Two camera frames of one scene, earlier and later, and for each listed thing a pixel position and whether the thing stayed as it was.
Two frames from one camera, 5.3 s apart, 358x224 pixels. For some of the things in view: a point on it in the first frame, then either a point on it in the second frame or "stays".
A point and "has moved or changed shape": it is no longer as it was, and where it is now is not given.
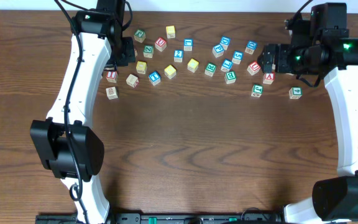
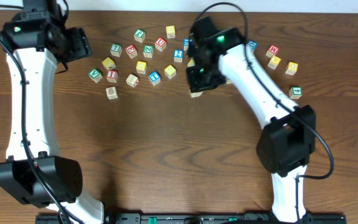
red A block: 268,78 has moved or changed shape
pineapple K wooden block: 112,93 stays
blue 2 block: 178,55 stays
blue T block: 155,78 stays
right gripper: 283,51 -> 197,85
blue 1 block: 188,44 stays
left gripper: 130,56 -> 82,48
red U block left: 161,43 stays
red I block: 112,76 stays
